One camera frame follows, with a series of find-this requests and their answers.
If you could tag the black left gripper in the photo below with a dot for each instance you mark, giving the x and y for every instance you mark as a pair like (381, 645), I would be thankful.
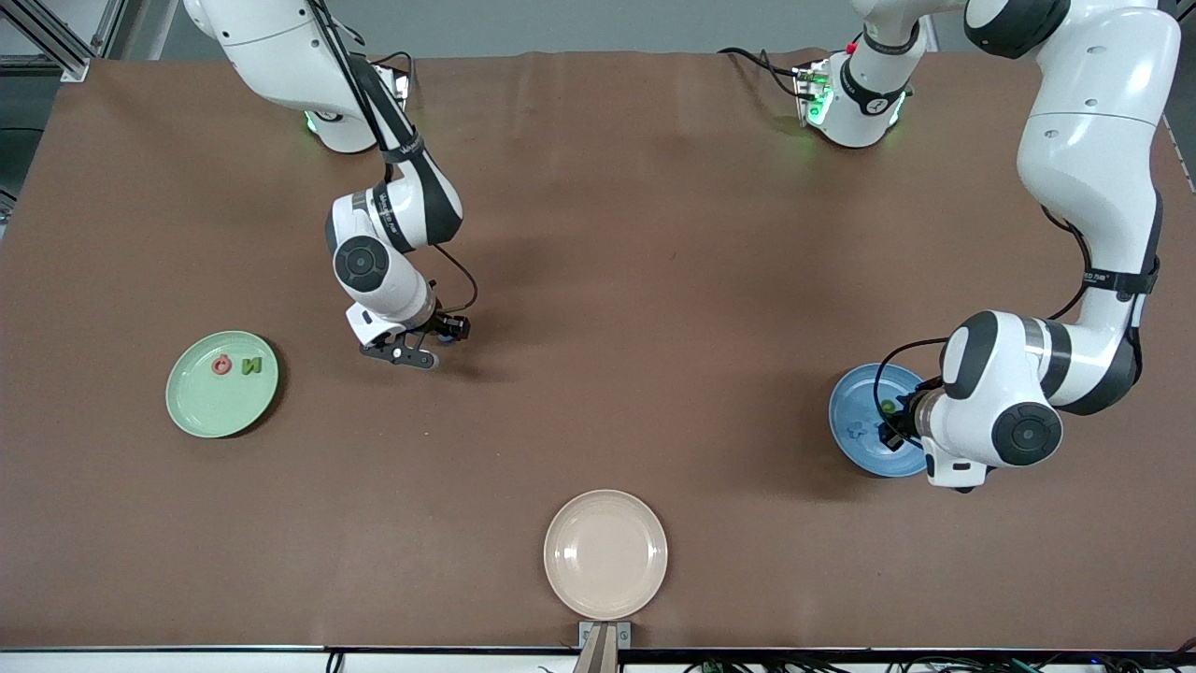
(901, 418)

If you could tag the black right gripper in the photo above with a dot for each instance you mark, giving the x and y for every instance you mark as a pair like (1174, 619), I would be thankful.
(441, 326)

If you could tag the red letter Q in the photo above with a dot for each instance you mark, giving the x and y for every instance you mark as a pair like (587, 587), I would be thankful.
(215, 365)

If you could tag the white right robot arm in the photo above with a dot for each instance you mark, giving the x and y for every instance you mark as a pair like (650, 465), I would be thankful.
(280, 47)

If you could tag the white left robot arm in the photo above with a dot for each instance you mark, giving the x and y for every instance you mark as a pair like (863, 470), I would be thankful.
(1093, 140)

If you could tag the blue plate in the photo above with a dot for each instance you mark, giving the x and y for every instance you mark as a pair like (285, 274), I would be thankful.
(855, 402)

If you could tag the brown table mat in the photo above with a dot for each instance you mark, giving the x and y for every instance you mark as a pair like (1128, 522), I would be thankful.
(598, 234)

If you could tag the metal base connector box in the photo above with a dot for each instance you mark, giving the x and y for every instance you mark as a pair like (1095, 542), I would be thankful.
(811, 93)
(404, 84)

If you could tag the green plate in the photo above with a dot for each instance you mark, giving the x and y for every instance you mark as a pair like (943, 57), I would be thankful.
(210, 407)

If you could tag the beige plate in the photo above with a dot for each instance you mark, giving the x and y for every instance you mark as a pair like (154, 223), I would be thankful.
(605, 554)

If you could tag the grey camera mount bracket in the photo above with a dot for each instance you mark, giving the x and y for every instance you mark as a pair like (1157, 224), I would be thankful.
(605, 637)

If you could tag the aluminium frame post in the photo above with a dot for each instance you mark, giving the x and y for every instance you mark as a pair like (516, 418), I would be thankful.
(75, 67)

